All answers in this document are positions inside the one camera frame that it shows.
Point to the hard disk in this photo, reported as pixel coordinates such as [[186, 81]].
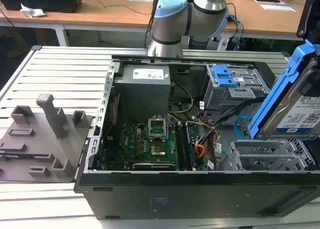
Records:
[[287, 106]]

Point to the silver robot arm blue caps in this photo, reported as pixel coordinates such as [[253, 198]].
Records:
[[170, 26]]

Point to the grey metal disk bay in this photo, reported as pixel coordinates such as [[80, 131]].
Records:
[[250, 161]]

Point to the blue drive cage latch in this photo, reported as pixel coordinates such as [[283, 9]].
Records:
[[221, 76]]

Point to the black waste bin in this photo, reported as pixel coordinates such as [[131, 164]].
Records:
[[198, 42]]

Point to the grey drive cage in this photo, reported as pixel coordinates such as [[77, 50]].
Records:
[[220, 99]]

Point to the RAM stick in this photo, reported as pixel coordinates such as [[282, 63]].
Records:
[[190, 146]]

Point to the grey power supply unit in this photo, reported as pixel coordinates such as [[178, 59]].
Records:
[[142, 96]]

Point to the CPU socket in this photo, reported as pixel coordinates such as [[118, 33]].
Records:
[[158, 149]]

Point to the wooden desk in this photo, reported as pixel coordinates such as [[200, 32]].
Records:
[[100, 14]]

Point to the black graphics card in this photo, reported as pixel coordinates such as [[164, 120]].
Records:
[[152, 166]]

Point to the green motherboard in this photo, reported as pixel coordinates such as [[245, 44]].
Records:
[[132, 144]]

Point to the black PC case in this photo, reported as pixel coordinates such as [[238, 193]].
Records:
[[175, 196]]

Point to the crumpled white paper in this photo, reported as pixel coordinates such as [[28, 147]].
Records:
[[32, 12]]

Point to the grey parts rack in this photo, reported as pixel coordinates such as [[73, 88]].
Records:
[[37, 149]]

